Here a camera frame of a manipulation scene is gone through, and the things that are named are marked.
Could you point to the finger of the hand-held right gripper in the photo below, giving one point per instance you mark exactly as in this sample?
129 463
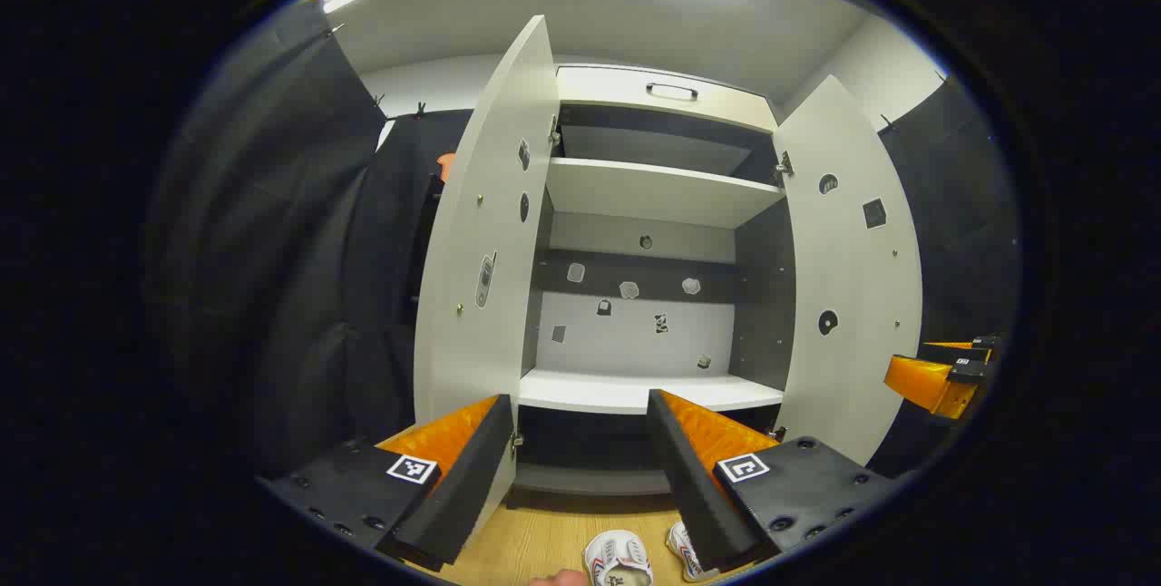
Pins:
975 346
921 382

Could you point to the white cabinet drawer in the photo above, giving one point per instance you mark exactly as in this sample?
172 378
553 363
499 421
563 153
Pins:
617 87

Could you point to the white shoe cabinet door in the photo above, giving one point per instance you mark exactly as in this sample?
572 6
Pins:
472 250
853 278

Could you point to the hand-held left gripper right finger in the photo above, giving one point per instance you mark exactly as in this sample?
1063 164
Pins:
689 495

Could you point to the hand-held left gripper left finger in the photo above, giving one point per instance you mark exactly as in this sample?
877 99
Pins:
463 495

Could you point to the black backdrop cloth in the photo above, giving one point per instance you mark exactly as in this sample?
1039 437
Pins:
272 250

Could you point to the white canvas shoe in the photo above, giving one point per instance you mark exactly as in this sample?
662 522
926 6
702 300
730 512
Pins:
682 550
617 559

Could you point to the white shoe cabinet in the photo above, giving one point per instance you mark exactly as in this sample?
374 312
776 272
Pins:
635 341

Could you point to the white cabinet shelf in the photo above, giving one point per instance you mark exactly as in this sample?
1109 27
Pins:
635 391
653 191

